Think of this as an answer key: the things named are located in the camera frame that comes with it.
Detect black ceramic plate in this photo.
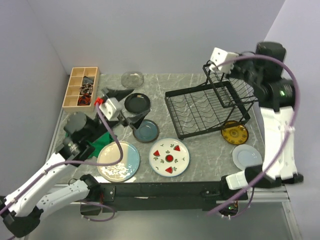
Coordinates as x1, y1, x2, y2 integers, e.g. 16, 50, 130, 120
124, 93, 151, 114

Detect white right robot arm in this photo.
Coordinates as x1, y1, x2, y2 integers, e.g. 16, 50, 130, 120
212, 41, 304, 200

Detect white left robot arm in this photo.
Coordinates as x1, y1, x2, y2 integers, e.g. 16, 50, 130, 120
0, 88, 150, 239

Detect clear glass plate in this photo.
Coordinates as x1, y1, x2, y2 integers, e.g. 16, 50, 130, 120
121, 71, 144, 89

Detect green cloth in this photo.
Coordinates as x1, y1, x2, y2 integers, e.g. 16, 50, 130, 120
87, 132, 114, 159

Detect wooden compartment box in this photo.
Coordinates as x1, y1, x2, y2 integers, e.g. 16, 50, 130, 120
62, 66, 100, 113

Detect beige and blue plate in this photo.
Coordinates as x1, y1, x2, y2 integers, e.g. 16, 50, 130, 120
96, 140, 141, 183

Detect watermelon pattern white plate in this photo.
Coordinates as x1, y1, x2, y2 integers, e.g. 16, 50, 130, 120
148, 138, 190, 178

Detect yellow patterned glass plate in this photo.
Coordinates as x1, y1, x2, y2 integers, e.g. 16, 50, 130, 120
220, 120, 249, 146

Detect pale blue scalloped plate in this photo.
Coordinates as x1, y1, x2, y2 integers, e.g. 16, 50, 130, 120
232, 144, 263, 171

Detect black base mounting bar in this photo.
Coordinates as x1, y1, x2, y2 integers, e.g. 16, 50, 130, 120
85, 181, 238, 211

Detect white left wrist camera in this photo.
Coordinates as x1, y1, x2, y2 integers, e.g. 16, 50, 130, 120
99, 97, 123, 121

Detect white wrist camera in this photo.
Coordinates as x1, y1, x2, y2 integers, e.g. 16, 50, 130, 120
209, 47, 239, 74
99, 97, 123, 121

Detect tangled cables in box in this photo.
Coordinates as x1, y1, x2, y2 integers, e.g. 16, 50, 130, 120
77, 76, 95, 107

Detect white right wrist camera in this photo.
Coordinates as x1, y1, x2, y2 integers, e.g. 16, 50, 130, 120
209, 47, 239, 74

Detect black wire dish rack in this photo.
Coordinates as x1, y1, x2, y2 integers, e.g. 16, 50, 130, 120
164, 61, 258, 140

